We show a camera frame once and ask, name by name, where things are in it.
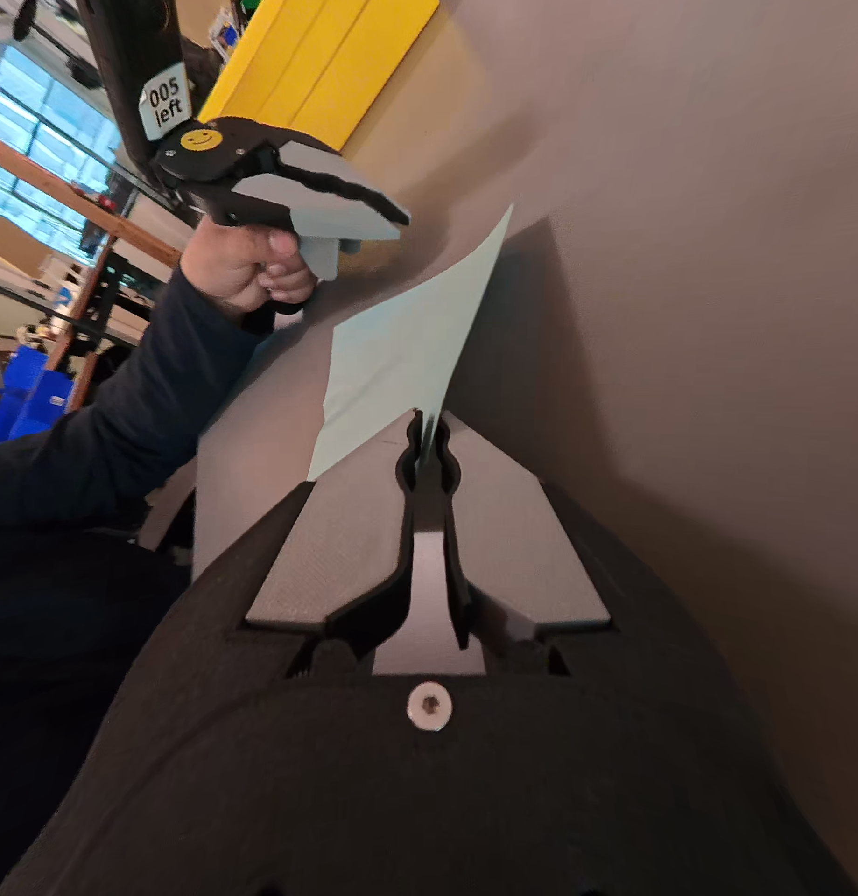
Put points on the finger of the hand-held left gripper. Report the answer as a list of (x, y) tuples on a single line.
[(310, 210), (331, 168)]

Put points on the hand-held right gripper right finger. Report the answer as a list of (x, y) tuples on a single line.
[(520, 546)]

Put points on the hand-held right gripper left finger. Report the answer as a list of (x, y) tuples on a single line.
[(331, 553)]

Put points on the pale green paper sheet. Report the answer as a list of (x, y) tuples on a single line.
[(408, 350)]

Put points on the person's left forearm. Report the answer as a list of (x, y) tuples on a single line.
[(114, 420)]

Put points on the person's left hand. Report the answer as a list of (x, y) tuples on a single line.
[(226, 269)]

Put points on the yellow box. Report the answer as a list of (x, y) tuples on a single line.
[(310, 63)]

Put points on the large window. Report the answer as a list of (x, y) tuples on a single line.
[(44, 133)]

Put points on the blue storage bin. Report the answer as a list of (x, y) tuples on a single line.
[(9, 423), (33, 374)]

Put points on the person's dark clothed torso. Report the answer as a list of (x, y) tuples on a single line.
[(58, 665)]

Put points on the wooden shelf frame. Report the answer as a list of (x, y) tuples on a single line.
[(65, 190)]

